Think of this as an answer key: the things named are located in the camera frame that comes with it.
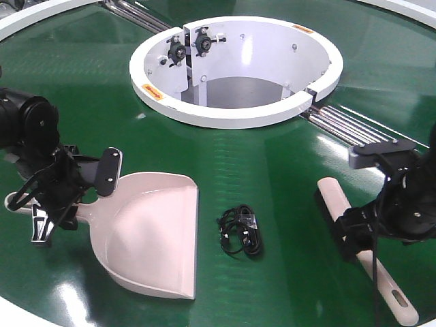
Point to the white rim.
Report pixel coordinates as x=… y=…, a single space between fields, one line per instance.
x=22 y=19
x=419 y=11

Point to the white outer rim left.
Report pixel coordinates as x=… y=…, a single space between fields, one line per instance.
x=22 y=19

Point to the white inner conveyor ring housing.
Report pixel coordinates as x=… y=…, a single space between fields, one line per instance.
x=267 y=72

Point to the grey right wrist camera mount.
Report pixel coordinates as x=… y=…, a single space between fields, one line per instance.
x=397 y=151

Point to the orange warning label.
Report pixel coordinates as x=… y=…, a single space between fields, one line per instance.
x=302 y=28
x=155 y=93

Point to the steel transfer rollers right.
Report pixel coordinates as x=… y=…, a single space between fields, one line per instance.
x=352 y=127

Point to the white outer rim right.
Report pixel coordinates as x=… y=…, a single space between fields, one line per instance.
x=419 y=11

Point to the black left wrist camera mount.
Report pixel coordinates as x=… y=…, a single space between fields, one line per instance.
x=108 y=172

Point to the black bearing unit left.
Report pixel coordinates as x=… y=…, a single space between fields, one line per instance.
x=177 y=51

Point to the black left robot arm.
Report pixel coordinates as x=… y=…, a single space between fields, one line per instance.
x=28 y=122

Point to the orange warning label left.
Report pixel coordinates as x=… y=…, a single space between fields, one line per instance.
x=155 y=93

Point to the black bearing unit right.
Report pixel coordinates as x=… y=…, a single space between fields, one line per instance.
x=204 y=42

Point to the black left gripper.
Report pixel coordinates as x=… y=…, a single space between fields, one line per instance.
x=56 y=182

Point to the orange warning label right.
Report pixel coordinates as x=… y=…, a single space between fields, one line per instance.
x=302 y=28

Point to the steel transfer rollers top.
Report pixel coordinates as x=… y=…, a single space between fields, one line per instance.
x=137 y=14

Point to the beige plastic dustpan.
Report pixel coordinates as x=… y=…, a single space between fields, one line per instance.
x=145 y=233

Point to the steel transfer rollers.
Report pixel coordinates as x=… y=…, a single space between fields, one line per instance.
x=137 y=14
x=352 y=127

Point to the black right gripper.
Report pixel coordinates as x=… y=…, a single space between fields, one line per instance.
x=353 y=224

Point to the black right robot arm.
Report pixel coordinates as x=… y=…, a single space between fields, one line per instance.
x=403 y=210

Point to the black bearing unit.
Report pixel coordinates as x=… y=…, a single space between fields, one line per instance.
x=204 y=42
x=177 y=51

